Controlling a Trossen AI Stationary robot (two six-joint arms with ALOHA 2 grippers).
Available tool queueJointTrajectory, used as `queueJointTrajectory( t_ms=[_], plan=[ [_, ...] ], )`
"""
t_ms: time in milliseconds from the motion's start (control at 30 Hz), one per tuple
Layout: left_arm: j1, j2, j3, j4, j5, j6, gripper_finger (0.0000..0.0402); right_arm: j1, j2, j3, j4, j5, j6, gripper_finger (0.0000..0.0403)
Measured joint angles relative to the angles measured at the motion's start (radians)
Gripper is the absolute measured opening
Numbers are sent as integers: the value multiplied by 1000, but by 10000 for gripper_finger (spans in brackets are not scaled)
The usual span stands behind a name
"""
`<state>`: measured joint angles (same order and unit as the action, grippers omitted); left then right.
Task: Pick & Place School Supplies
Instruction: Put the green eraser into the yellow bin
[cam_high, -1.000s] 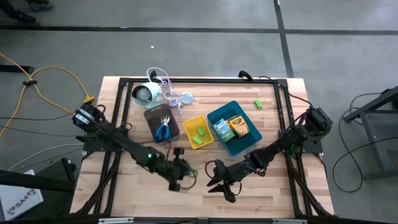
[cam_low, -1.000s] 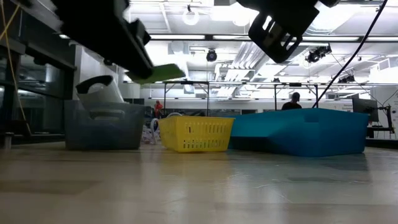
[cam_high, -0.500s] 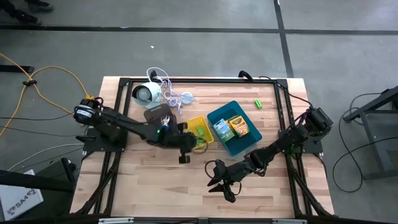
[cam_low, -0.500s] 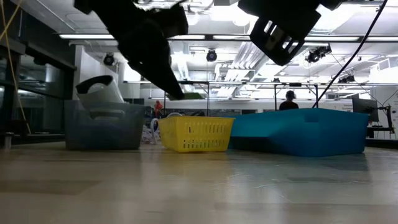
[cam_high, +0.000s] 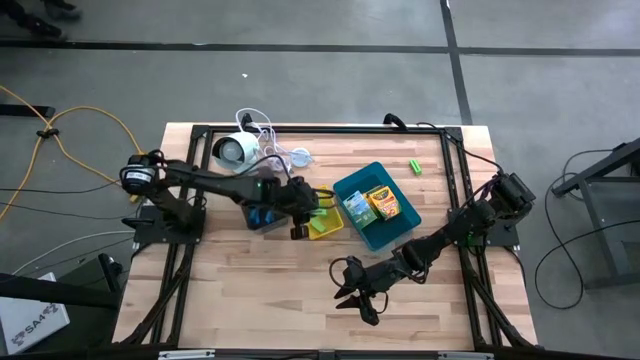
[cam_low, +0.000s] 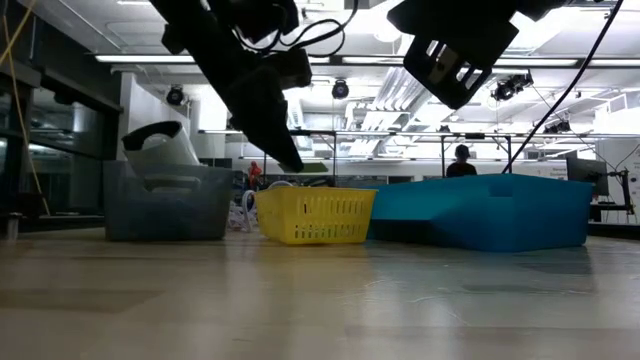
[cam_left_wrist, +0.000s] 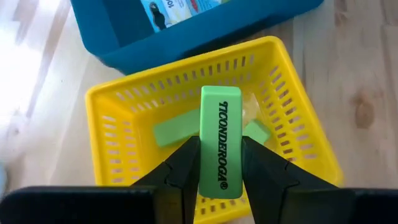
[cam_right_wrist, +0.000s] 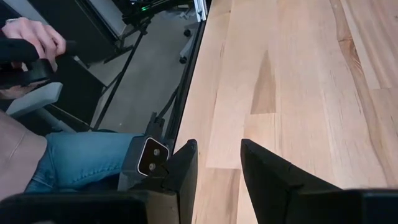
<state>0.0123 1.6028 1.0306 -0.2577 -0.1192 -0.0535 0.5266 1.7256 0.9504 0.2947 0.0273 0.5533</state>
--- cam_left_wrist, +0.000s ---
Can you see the green eraser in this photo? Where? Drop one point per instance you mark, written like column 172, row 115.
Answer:
column 177, row 130
column 211, row 140
column 256, row 132

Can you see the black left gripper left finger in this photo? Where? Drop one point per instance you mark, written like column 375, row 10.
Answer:
column 177, row 180

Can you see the yellow slotted plastic basket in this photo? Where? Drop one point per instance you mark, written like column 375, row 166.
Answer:
column 93, row 140

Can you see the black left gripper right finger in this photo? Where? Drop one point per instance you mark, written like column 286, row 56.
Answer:
column 267, row 177

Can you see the green blue crayon box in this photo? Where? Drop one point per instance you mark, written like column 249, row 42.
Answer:
column 174, row 12

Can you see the teal plastic bin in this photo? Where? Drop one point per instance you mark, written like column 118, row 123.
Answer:
column 202, row 46

